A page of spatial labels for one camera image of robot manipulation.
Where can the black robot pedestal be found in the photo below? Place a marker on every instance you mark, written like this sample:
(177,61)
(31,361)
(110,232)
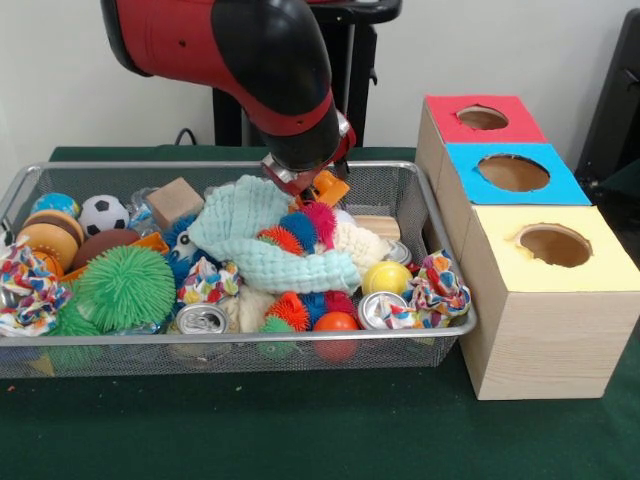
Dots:
(360,60)

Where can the yellow ball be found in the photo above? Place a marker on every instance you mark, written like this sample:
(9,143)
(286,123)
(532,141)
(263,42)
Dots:
(386,277)

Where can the crushed silver can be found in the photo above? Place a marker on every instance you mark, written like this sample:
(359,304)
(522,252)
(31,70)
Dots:
(378,310)

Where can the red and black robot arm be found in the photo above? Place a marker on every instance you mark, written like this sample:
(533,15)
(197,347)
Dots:
(250,60)

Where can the mint green cloth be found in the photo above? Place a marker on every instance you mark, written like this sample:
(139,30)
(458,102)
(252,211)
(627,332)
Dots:
(240,250)

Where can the orange plastic tray block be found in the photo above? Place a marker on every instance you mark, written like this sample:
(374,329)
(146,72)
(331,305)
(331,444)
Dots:
(327,187)

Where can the brown wooden cube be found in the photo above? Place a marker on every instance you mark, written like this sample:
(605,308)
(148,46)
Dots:
(175,202)

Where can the black floor stand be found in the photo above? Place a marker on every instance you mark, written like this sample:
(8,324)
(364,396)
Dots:
(615,110)

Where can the small soccer ball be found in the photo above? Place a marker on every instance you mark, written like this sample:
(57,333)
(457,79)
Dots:
(103,215)

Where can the red-orange ball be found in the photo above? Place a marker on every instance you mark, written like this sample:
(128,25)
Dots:
(336,322)

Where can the multicolour spiky caterpillar toy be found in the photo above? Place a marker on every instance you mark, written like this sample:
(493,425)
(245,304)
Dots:
(300,310)
(300,230)

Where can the green cloth table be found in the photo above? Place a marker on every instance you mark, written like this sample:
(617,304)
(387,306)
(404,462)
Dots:
(300,430)

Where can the colourful polka-dot cloth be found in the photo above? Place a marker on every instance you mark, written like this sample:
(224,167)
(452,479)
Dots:
(440,290)

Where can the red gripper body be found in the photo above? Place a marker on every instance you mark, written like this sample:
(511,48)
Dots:
(300,180)

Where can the large green spiky ball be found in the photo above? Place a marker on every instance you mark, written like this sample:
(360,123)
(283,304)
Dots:
(125,288)

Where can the wooden box with three holes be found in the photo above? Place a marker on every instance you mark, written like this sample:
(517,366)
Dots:
(540,340)

